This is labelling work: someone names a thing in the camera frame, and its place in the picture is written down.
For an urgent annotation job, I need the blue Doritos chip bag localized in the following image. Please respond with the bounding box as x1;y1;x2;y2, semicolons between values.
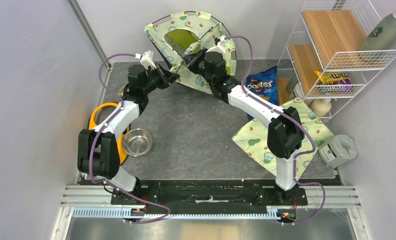
246;66;279;106

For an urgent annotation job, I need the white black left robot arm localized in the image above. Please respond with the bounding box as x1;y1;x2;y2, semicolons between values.
77;64;180;205

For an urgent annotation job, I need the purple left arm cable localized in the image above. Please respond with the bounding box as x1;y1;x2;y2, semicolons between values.
88;52;171;225

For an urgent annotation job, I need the steel pet bowl far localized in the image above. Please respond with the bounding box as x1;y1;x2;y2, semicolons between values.
117;85;126;102

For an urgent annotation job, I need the long black tent pole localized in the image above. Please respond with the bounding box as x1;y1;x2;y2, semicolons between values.
144;24;182;74

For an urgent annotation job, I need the aluminium rail with cable comb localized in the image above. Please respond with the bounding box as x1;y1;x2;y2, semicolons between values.
61;185;361;220

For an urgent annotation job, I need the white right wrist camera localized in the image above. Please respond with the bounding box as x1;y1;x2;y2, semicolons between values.
213;35;228;55

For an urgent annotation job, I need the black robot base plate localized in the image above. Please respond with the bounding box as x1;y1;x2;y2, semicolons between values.
110;179;308;215

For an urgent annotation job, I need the green avocado-print tent mat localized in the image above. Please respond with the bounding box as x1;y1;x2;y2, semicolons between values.
231;96;335;178

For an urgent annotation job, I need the green bottle with beige cap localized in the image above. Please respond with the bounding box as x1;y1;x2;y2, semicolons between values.
359;11;396;51

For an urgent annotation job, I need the green avocado-print pet tent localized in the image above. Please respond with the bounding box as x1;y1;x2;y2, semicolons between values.
143;10;237;96

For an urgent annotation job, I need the white wire shelf rack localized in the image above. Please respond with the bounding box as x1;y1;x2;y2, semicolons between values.
277;0;396;123

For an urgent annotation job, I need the yellow M&M's candy bag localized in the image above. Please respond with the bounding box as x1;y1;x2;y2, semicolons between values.
314;71;351;85

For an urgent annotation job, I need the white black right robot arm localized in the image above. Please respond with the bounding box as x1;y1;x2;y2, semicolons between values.
182;49;304;205

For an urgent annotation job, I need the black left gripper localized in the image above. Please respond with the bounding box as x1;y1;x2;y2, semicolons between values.
142;63;180;95

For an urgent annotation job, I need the orange double bowl holder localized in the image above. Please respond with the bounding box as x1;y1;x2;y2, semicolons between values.
87;101;131;166

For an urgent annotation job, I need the steel pet bowl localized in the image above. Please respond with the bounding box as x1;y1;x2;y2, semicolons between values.
121;128;153;157
117;85;126;102

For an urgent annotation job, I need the steel pet bowl near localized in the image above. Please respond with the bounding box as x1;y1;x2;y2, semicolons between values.
121;128;153;157

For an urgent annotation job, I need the beige lotion bottle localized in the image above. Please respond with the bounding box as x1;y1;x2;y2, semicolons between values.
310;98;331;117

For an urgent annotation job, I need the white jar under shelf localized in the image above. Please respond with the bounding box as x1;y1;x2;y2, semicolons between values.
289;83;305;100

